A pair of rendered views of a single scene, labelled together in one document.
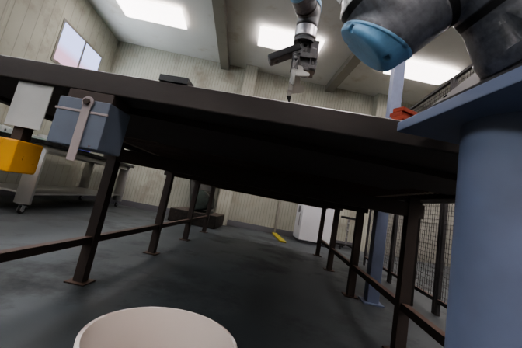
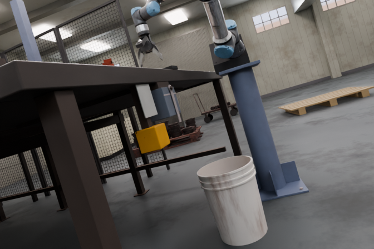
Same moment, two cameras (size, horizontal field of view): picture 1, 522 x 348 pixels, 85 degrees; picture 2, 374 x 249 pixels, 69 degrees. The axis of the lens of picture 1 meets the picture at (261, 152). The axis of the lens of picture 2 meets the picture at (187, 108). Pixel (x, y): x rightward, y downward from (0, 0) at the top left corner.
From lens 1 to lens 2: 158 cm
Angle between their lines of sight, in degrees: 76
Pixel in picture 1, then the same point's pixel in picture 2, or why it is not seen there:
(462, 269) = (248, 102)
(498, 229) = (252, 91)
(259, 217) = not seen: outside the picture
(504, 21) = (238, 46)
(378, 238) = not seen: hidden behind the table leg
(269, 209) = not seen: outside the picture
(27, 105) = (147, 100)
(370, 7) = (230, 43)
